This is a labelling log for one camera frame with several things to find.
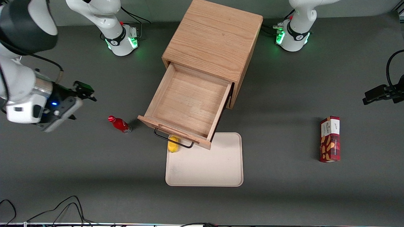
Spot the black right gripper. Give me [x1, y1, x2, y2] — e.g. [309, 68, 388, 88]
[40, 80, 97, 124]

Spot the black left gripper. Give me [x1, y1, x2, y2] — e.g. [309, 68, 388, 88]
[362, 74, 404, 105]

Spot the wooden drawer with box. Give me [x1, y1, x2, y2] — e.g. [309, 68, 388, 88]
[138, 62, 234, 150]

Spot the black wire drawer handle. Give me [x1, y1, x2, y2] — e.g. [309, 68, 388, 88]
[154, 127, 195, 149]

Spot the wooden drawer cabinet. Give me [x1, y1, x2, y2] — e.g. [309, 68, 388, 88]
[162, 0, 264, 110]

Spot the red soda bottle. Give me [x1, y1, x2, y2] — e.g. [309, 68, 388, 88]
[108, 115, 132, 134]

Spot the red cookie box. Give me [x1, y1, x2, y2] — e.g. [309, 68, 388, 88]
[319, 116, 341, 163]

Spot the yellow lemon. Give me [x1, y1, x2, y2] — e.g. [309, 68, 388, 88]
[168, 136, 180, 153]

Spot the beige plastic tray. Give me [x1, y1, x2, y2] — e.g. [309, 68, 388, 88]
[165, 132, 244, 187]

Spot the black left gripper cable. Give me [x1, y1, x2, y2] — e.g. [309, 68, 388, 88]
[386, 49, 404, 87]

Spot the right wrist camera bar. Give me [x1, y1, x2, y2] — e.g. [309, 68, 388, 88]
[38, 96, 84, 133]

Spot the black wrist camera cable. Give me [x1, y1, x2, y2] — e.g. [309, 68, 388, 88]
[19, 52, 65, 84]

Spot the white wrist camera mount block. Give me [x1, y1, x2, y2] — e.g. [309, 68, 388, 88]
[6, 103, 43, 124]

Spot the black arm base cable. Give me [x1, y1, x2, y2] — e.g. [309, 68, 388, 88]
[261, 9, 296, 38]
[100, 6, 152, 41]

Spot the thin black floor cable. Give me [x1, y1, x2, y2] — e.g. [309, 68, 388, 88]
[26, 195, 86, 225]
[40, 202, 97, 226]
[0, 199, 17, 226]

